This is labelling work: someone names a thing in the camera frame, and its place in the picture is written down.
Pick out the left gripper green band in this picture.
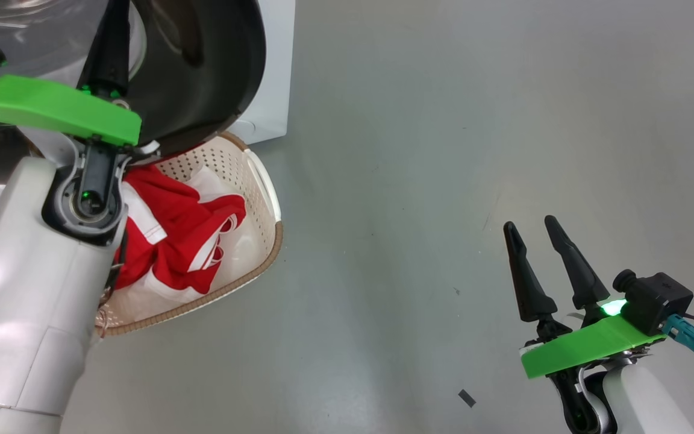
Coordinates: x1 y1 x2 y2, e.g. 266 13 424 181
0 0 143 148

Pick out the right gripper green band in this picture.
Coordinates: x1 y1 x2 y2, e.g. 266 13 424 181
502 215 667 380

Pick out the black round glass washer door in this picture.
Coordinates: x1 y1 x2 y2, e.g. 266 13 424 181
0 0 267 162

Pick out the red and white garment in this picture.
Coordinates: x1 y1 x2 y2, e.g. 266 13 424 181
111 164 248 308

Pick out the white front-load washing machine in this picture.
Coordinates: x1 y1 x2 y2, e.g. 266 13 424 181
227 0 296 146

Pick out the cream basket with brown rim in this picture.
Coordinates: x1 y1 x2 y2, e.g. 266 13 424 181
94 131 284 338

